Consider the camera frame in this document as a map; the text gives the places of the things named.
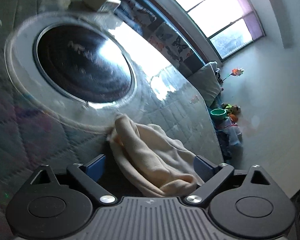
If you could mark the colourful pinwheel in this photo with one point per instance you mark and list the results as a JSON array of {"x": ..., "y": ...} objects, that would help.
[{"x": 235, "y": 72}]

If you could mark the green framed window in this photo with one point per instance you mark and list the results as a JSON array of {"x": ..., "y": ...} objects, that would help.
[{"x": 220, "y": 28}]

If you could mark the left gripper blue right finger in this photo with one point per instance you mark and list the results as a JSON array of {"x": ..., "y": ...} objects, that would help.
[{"x": 215, "y": 179}]

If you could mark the left butterfly cushion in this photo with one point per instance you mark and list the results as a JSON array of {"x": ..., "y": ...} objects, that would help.
[{"x": 136, "y": 16}]

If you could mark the butterfly cushion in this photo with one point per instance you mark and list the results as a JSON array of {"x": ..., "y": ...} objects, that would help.
[
  {"x": 170, "y": 44},
  {"x": 136, "y": 16}
]

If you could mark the grey plain pillow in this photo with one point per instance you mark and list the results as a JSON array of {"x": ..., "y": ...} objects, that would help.
[{"x": 205, "y": 81}]

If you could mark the clear plastic storage box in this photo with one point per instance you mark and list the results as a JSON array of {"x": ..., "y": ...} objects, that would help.
[{"x": 232, "y": 130}]

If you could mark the white tissue box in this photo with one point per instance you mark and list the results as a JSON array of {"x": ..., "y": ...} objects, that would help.
[{"x": 102, "y": 5}]

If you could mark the right butterfly cushion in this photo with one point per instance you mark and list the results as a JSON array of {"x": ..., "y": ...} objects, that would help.
[{"x": 170, "y": 44}]

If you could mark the cream sweatshirt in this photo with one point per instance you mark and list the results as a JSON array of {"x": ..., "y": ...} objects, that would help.
[{"x": 157, "y": 165}]

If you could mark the dark blue jacket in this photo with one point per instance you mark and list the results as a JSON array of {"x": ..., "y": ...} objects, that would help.
[{"x": 223, "y": 140}]

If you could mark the stuffed toys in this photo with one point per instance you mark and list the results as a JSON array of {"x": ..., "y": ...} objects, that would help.
[{"x": 233, "y": 111}]

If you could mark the green plastic bowl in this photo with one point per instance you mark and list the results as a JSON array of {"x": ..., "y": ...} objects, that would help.
[{"x": 218, "y": 114}]

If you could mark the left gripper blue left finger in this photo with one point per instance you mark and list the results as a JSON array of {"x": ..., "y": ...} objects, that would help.
[{"x": 84, "y": 178}]

